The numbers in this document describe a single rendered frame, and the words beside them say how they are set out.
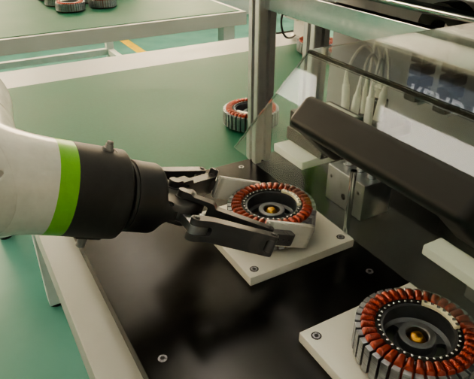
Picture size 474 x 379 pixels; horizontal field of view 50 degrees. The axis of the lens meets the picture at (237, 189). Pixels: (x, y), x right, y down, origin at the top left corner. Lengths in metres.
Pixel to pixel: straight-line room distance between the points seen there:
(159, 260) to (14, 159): 0.24
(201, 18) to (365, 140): 1.80
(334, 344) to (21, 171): 0.32
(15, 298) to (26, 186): 1.41
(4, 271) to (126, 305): 1.43
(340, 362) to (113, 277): 0.27
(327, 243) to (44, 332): 1.21
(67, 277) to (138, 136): 0.41
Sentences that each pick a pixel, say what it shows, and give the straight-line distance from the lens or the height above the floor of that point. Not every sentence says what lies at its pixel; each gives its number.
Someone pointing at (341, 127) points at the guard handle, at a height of 1.06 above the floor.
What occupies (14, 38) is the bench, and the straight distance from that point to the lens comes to 1.83.
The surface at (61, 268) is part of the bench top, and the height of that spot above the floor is 0.75.
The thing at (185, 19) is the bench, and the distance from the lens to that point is 1.99.
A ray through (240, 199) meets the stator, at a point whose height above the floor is 0.82.
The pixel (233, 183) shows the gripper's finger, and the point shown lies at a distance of 0.66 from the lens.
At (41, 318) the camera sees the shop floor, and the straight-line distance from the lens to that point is 1.75.
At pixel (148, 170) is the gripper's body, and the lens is 0.52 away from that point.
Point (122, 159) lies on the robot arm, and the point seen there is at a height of 0.93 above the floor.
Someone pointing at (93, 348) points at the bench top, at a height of 0.75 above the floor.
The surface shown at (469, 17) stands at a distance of 0.60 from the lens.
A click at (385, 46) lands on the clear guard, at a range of 0.36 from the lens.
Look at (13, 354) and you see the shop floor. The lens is 1.67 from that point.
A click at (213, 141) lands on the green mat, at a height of 0.75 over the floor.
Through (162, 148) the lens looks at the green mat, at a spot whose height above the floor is 0.75.
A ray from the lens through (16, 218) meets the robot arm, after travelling 0.47.
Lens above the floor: 1.15
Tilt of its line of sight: 30 degrees down
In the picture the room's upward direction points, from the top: straight up
